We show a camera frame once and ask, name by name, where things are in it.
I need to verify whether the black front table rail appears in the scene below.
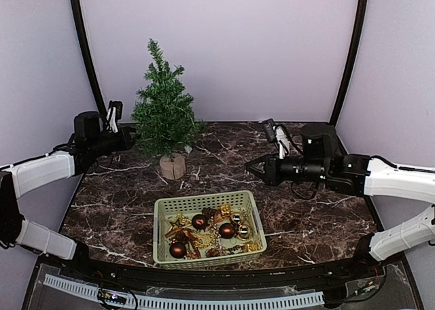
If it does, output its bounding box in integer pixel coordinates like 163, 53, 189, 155
52, 259, 385, 291

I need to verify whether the gold star ornament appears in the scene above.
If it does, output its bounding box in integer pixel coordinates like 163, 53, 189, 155
165, 213, 192, 238

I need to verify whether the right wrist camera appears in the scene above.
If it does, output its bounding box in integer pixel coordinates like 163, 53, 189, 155
262, 118, 291, 159

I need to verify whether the brown ball ornament middle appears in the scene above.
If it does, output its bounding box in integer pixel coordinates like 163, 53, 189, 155
191, 214, 208, 230

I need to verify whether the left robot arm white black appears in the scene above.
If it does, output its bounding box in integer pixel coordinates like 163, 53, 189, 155
1, 126, 136, 280

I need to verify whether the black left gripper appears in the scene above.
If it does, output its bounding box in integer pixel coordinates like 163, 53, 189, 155
90, 126, 143, 158

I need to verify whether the gold gift box ornament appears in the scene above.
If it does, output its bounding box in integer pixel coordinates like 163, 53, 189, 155
220, 204, 232, 218
241, 241, 260, 253

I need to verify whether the cream perforated plastic basket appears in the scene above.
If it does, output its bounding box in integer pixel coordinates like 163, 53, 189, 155
153, 190, 267, 269

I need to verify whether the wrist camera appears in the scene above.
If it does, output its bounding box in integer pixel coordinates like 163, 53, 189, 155
262, 118, 291, 159
105, 101, 123, 133

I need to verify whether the white slotted cable duct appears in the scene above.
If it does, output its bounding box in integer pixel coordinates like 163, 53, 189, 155
43, 273, 326, 309

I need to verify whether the small green christmas tree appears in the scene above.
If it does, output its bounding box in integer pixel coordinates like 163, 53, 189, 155
131, 39, 203, 180

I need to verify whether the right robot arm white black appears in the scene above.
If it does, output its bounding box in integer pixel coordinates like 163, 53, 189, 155
245, 154, 434, 279

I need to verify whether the brown ball ornament front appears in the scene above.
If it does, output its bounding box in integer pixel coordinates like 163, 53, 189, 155
169, 242, 187, 259

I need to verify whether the brown ball ornament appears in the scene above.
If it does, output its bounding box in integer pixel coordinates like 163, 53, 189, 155
169, 242, 187, 259
191, 214, 208, 230
219, 223, 236, 239

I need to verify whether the pine cone ornament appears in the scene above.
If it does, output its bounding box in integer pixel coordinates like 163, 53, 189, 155
201, 207, 220, 222

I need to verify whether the silver wire fairy light string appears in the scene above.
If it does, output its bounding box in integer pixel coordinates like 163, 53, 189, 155
169, 95, 205, 154

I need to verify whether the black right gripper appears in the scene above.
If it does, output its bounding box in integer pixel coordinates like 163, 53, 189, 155
245, 150, 330, 186

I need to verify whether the black corner frame post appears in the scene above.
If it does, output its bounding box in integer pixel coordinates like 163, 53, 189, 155
70, 0, 107, 115

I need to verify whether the shiny gold ball ornament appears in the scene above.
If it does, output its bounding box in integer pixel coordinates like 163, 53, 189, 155
237, 224, 251, 240

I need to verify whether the brown ball ornament right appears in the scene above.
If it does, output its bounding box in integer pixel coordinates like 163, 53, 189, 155
219, 223, 236, 239

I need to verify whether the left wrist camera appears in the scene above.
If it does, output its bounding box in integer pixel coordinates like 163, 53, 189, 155
105, 101, 123, 133

